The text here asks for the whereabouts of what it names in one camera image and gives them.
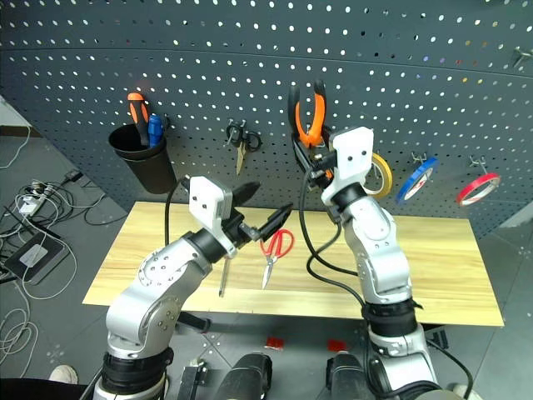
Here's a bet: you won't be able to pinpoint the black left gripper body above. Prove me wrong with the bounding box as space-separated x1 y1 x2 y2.
222 211 262 250

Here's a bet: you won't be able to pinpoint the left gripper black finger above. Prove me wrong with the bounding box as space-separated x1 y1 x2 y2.
231 181 262 208
254 203 294 243

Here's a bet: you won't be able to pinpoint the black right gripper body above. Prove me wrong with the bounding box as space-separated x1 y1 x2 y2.
305 147 336 190

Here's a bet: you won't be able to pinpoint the orange and black pliers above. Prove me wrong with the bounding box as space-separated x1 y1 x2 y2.
287 78 328 150

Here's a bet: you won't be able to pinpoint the yellow tape roll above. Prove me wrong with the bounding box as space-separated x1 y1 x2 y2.
365 152 394 198

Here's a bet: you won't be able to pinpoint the blue tape roll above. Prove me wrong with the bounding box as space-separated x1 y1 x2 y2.
395 157 440 206

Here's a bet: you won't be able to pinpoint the dark grey perforated pegboard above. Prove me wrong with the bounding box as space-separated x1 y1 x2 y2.
0 0 533 241

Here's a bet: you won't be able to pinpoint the red tape roll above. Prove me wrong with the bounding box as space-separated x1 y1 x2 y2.
456 172 502 208

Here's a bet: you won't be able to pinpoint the slim dark shaft screwdriver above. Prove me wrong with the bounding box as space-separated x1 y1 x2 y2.
217 255 231 298

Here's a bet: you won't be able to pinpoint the black plastic cup holder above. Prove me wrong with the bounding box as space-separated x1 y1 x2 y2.
108 123 178 195

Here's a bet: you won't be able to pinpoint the orange and black screwdriver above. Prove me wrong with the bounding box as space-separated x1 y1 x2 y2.
127 92 152 148

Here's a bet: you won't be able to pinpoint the dark rounded shape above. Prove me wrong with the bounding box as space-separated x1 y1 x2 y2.
215 352 274 400

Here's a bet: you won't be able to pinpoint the black flat box device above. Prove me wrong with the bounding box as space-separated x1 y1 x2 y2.
2 231 71 287

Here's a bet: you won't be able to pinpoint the white power strip with plugs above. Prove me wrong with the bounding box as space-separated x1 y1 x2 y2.
15 179 57 217

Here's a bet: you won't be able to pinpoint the white shoe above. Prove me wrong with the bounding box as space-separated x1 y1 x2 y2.
48 363 80 387

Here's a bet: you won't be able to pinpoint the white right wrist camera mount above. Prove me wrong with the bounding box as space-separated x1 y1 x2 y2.
327 126 375 198

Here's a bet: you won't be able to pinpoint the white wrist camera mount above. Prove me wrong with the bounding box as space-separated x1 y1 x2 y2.
327 126 375 198
187 176 239 257

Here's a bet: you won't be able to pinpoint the red handled scissors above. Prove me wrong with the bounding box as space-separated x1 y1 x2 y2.
259 228 296 290

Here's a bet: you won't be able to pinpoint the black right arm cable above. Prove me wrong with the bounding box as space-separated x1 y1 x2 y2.
298 169 368 312

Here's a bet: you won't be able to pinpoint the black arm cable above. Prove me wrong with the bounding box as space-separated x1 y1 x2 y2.
164 176 193 248
298 169 368 312

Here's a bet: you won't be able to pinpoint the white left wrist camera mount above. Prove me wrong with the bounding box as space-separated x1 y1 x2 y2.
187 176 239 257

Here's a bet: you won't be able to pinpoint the black handled scissors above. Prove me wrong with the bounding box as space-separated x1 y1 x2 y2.
225 120 263 177

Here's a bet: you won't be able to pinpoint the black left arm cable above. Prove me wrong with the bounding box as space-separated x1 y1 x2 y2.
164 176 193 248

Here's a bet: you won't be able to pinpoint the blue handled screwdriver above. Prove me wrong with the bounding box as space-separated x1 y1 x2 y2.
147 112 164 148

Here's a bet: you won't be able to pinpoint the black floor cable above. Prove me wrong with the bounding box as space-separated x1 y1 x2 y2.
57 181 128 227

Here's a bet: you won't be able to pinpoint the white floor cable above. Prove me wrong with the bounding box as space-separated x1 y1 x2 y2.
0 282 39 370

